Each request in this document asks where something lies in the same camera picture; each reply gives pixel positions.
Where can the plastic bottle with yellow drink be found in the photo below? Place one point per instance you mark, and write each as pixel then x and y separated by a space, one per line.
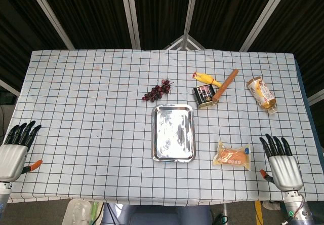
pixel 263 94

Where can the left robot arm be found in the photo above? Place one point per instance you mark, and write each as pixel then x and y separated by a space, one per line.
pixel 3 197

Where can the clear plastic bag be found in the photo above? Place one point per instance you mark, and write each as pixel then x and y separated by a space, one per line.
pixel 76 212

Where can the metal tray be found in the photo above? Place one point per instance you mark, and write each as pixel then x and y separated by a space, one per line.
pixel 173 133

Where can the black tin can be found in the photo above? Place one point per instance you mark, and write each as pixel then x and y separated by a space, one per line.
pixel 205 95

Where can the wooden rolling pin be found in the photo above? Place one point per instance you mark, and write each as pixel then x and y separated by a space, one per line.
pixel 225 85

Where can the packaged bread in clear wrapper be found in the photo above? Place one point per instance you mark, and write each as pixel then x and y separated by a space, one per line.
pixel 233 155

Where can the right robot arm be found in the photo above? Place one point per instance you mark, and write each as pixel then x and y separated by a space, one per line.
pixel 297 208

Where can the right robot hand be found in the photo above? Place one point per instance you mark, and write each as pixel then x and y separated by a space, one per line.
pixel 284 169

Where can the white checkered tablecloth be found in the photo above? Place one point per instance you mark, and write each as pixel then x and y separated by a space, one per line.
pixel 101 123

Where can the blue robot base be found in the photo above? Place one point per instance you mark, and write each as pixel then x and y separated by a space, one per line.
pixel 157 213

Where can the bunch of dark red grapes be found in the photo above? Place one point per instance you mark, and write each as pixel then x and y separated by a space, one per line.
pixel 158 90

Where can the yellow rubber chicken toy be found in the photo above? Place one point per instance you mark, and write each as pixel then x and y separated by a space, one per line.
pixel 205 78

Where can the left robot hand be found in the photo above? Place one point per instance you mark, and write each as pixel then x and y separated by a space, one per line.
pixel 11 156

